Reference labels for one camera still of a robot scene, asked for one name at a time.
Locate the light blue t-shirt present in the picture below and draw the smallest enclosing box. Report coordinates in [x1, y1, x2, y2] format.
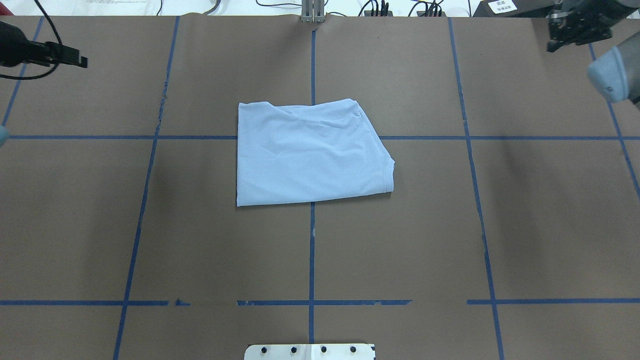
[236, 98, 395, 207]

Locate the white camera mast pedestal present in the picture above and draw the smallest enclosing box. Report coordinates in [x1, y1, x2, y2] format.
[243, 342, 377, 360]

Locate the aluminium frame post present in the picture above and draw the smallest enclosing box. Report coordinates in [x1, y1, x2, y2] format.
[301, 0, 326, 24]

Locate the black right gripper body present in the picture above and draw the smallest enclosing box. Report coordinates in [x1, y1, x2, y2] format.
[546, 0, 631, 53]

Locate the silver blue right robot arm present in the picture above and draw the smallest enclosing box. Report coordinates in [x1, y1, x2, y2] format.
[547, 0, 639, 107]

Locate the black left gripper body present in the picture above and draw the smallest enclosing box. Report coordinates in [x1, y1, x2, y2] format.
[0, 22, 51, 68]

